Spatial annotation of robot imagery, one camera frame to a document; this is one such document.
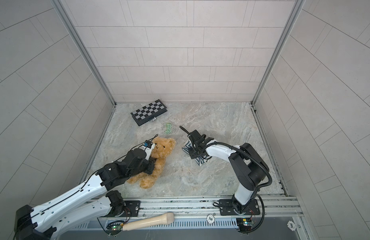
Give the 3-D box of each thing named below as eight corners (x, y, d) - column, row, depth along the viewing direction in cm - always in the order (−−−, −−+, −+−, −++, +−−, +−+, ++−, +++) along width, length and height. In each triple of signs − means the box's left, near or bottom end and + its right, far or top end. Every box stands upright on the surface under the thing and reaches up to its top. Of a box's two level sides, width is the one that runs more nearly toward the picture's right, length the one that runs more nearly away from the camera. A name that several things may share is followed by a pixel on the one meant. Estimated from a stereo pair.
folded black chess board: (138, 126, 103) (137, 124, 101) (131, 115, 110) (129, 112, 108) (168, 110, 113) (167, 108, 111) (159, 101, 120) (158, 98, 117)
